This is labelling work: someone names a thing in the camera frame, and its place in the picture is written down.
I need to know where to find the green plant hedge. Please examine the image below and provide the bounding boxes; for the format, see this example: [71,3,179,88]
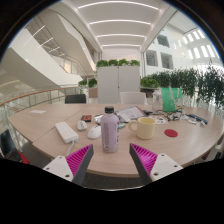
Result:
[139,64,224,111]

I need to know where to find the glass railing with wooden handrail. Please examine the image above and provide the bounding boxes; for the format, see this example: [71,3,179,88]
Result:
[0,85,83,134]

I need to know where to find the white computer mouse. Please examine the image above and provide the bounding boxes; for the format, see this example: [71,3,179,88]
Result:
[87,125,102,140]

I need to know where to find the ceiling light strips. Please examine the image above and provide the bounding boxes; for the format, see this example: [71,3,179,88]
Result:
[77,0,160,48]

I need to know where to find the white power strip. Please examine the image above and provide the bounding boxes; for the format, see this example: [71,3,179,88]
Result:
[54,121,80,145]

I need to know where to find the flat round red coaster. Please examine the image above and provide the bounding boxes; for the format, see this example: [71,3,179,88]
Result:
[164,128,179,138]

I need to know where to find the green tote bag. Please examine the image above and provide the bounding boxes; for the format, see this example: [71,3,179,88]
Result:
[161,87,184,113]

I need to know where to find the white power strip cable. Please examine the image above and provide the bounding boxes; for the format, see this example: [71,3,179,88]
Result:
[65,139,78,157]

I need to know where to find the tangled black cables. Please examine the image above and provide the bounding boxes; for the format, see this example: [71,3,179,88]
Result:
[156,109,188,122]

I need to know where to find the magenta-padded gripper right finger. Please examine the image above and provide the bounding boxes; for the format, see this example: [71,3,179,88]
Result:
[129,143,184,186]

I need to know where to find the white cabinet with green plants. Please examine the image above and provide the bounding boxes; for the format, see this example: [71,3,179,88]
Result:
[96,59,141,104]

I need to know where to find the white paper sheet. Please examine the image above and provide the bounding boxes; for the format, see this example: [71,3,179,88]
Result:
[29,109,48,115]

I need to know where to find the white chair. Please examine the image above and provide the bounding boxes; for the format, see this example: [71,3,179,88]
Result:
[119,91,148,106]

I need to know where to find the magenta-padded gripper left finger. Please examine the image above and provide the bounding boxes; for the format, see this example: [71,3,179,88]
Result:
[43,143,95,187]

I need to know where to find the black chair with red part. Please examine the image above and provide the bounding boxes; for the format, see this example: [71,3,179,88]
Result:
[0,129,30,165]

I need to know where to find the purple drink bottle black cap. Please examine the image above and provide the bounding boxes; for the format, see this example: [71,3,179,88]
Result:
[100,105,120,154]

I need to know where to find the cream ceramic mug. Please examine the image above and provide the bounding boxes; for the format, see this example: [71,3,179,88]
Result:
[128,116,157,140]

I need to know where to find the open magazine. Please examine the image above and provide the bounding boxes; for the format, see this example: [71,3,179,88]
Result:
[115,105,147,123]

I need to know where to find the potted green plant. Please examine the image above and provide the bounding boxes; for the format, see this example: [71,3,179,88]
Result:
[78,77,99,99]

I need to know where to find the colourful sticker sheet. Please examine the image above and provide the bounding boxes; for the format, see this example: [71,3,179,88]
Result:
[148,115,169,125]

